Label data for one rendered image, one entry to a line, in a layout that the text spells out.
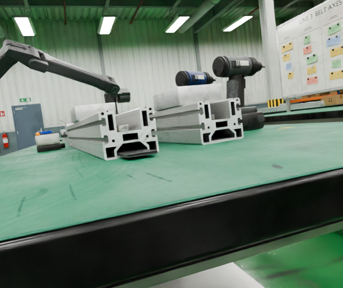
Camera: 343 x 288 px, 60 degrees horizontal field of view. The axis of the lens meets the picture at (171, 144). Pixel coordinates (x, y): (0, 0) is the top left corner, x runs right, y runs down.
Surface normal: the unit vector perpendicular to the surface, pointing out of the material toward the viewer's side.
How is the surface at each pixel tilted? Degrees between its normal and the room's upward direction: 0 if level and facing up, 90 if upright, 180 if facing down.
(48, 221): 0
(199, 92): 90
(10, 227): 0
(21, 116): 90
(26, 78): 90
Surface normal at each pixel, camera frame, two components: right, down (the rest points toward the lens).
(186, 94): 0.39, 0.02
